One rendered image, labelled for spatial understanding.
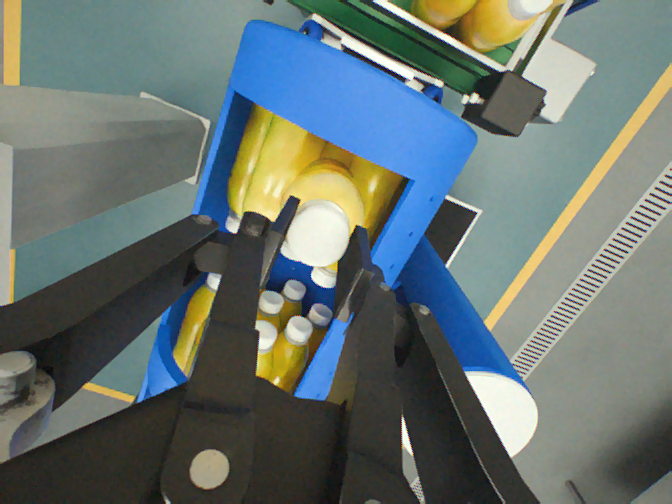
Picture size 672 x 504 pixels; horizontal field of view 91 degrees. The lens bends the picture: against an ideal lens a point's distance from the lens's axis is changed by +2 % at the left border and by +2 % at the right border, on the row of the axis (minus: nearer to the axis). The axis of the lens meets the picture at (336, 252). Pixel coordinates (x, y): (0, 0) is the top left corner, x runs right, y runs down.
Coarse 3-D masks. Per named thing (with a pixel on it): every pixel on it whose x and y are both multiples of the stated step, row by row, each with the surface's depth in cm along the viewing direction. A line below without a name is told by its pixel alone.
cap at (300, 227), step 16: (304, 208) 20; (320, 208) 20; (304, 224) 20; (320, 224) 20; (336, 224) 20; (288, 240) 20; (304, 240) 20; (320, 240) 20; (336, 240) 20; (304, 256) 21; (320, 256) 21; (336, 256) 21
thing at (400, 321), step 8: (376, 272) 17; (376, 280) 16; (384, 280) 17; (360, 304) 15; (400, 304) 15; (400, 312) 14; (400, 320) 14; (400, 328) 14; (408, 328) 14; (400, 336) 14; (408, 336) 14; (400, 344) 14; (408, 344) 14; (408, 352) 14
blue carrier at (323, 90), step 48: (240, 48) 32; (288, 48) 26; (240, 96) 39; (288, 96) 27; (336, 96) 26; (384, 96) 26; (336, 144) 27; (384, 144) 27; (432, 144) 29; (432, 192) 33; (384, 240) 33; (192, 288) 54; (336, 336) 38; (144, 384) 52
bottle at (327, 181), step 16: (320, 160) 34; (336, 160) 37; (304, 176) 25; (320, 176) 24; (336, 176) 24; (352, 176) 32; (288, 192) 24; (304, 192) 23; (320, 192) 22; (336, 192) 23; (352, 192) 24; (336, 208) 22; (352, 208) 23; (352, 224) 23
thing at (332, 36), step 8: (312, 16) 46; (320, 24) 47; (328, 24) 47; (328, 32) 49; (336, 32) 48; (328, 40) 51; (336, 40) 51; (336, 48) 51; (368, 48) 50; (384, 56) 51; (400, 64) 51; (416, 72) 50; (416, 80) 53; (424, 80) 50; (432, 80) 49; (416, 88) 53
